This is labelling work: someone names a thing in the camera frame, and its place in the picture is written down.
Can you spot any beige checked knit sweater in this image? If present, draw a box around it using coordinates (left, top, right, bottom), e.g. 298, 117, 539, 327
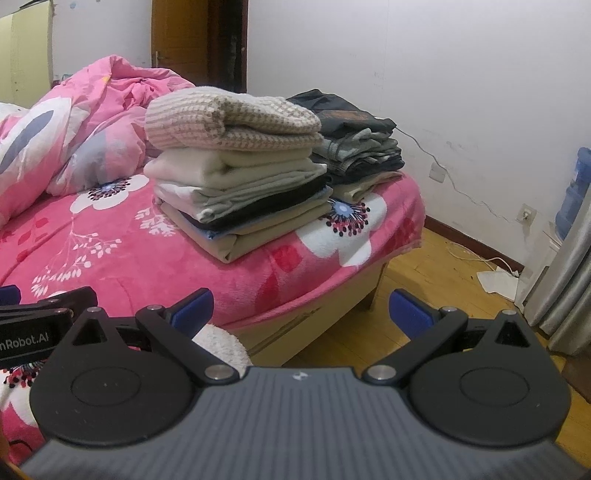
144, 88, 323, 152

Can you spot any grey curtain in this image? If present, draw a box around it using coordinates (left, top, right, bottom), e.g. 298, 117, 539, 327
515, 212, 591, 357

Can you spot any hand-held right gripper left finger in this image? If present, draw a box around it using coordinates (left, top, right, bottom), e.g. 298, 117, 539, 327
73, 288, 238, 381

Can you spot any pink floral bed blanket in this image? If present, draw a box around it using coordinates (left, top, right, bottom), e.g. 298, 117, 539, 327
0, 171, 426, 462

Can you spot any grey wall cable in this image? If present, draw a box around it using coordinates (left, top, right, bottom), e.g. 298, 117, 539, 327
396, 128, 525, 223

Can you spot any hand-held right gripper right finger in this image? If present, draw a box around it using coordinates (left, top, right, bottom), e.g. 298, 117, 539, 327
362, 288, 536, 383

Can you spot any white paper sheet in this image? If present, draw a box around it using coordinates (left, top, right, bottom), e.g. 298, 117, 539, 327
475, 270, 521, 297

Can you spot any brown wooden door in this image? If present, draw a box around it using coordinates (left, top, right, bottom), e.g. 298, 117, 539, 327
150, 0, 250, 95

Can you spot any pink white patterned quilt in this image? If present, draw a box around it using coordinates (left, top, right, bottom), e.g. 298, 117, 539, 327
0, 54, 197, 227

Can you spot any cream bed frame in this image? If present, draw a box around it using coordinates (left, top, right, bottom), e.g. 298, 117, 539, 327
240, 256, 386, 367

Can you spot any blue water bottle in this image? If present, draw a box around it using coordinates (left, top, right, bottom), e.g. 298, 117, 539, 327
554, 147, 591, 241

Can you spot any pile of folded light clothes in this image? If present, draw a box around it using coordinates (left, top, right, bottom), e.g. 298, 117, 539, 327
152, 171, 335, 264

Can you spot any pale yellow wardrobe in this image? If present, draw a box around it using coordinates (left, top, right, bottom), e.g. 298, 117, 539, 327
0, 0, 55, 104

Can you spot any pile of folded dark clothes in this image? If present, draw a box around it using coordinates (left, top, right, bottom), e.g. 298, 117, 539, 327
286, 89, 407, 204

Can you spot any white floor cable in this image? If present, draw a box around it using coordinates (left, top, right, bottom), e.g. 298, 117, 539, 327
447, 244, 522, 278

